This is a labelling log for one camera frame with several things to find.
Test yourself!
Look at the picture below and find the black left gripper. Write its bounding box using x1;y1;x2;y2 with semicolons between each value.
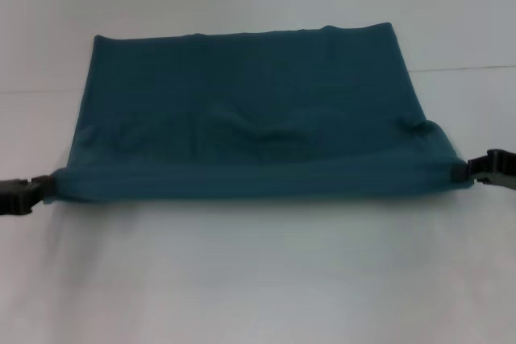
0;173;60;217

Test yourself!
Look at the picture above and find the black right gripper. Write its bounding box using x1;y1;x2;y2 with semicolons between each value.
448;149;516;193

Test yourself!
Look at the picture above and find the teal FREE print T-shirt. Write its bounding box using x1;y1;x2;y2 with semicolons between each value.
44;20;475;205

